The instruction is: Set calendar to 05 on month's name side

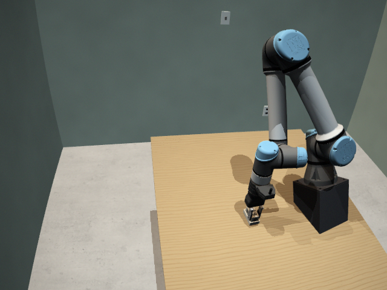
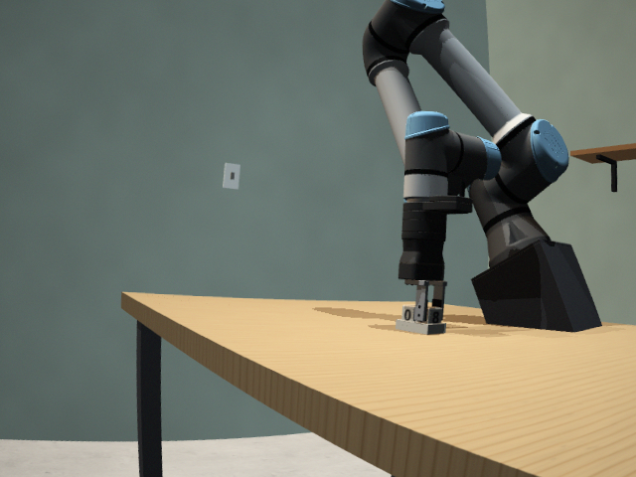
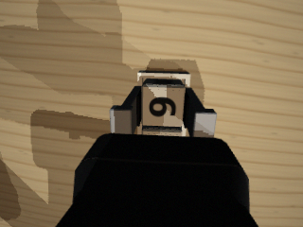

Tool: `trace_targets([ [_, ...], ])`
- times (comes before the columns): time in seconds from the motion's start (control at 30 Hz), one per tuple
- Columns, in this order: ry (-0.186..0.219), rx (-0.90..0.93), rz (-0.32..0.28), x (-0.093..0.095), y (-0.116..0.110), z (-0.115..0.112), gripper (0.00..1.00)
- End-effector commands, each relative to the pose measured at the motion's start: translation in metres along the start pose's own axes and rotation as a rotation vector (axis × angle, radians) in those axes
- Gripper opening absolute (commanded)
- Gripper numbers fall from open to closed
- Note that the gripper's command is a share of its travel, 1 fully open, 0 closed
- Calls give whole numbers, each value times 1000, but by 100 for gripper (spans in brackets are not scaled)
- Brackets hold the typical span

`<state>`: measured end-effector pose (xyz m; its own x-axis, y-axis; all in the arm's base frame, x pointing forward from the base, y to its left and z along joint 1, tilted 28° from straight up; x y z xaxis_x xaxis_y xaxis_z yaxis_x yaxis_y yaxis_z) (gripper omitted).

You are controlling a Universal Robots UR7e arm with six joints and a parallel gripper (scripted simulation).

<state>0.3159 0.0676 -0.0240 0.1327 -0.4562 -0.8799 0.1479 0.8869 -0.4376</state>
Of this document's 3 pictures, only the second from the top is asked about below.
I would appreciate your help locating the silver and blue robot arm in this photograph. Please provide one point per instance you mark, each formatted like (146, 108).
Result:
(533, 153)

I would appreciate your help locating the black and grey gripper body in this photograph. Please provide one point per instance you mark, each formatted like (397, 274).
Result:
(424, 227)

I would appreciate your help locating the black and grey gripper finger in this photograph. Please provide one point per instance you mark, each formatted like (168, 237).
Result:
(421, 301)
(438, 294)

